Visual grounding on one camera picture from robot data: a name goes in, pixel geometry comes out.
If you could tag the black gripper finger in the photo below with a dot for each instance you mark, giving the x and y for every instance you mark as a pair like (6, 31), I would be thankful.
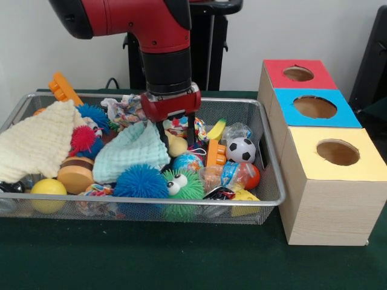
(191, 130)
(164, 134)

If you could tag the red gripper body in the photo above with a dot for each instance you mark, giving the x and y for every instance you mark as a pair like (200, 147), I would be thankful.
(172, 107)

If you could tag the yellow plush toy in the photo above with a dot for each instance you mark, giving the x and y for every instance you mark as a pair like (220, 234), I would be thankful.
(178, 146)

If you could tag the light blue muslin cloth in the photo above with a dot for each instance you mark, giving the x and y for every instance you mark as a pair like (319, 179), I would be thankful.
(127, 154)

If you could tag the blue spiky ball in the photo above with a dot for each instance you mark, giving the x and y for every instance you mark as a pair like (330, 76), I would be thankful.
(93, 113)
(140, 181)

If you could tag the pink blue fuzzy caterpillar toy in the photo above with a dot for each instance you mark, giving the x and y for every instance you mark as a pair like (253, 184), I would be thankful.
(83, 137)

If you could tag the orange plastic toy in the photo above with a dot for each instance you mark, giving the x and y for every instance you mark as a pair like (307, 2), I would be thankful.
(60, 86)

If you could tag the cream muslin cloth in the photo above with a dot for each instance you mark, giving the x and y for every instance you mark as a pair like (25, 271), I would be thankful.
(36, 142)

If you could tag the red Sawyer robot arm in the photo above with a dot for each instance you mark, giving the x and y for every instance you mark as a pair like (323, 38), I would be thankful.
(145, 24)

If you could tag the wooden box with three holes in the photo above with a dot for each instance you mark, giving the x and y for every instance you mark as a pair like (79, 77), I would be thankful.
(332, 211)

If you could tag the yellow banana toy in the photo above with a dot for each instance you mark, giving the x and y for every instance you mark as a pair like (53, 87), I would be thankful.
(216, 130)

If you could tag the small orange toy brick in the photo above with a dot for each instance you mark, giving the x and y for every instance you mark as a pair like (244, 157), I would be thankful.
(213, 154)

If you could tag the crumpled colourful print cloth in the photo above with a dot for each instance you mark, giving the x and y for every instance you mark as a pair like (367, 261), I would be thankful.
(124, 110)

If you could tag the black white soccer ball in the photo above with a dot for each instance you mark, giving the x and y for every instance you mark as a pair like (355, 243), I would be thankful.
(240, 151)

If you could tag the green spiky toy with eyes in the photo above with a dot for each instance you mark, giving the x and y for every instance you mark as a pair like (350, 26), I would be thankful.
(193, 185)

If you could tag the tan brown toy hamburger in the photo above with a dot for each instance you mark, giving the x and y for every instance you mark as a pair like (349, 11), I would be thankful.
(74, 178)

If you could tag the yellow ball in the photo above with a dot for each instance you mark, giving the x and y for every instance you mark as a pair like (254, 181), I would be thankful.
(47, 187)

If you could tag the dark green side tablecloth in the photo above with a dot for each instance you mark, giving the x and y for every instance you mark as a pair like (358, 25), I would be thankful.
(376, 109)

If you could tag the black stand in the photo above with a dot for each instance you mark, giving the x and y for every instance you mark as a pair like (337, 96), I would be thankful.
(373, 54)

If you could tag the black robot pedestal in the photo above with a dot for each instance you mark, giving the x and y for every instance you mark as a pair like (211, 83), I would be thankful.
(217, 45)

